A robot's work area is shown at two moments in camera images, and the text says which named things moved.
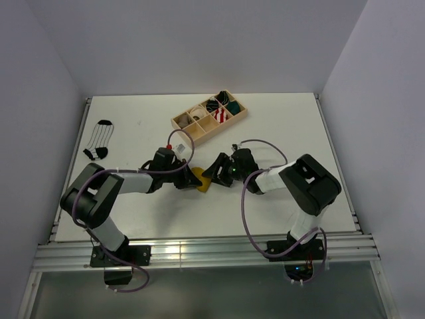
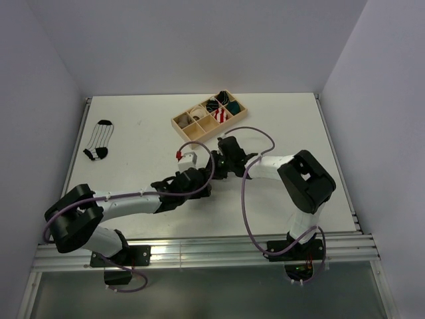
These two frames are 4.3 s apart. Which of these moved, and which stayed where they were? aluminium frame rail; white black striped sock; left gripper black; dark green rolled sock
Moved: left gripper black
Stayed: aluminium frame rail; white black striped sock; dark green rolled sock
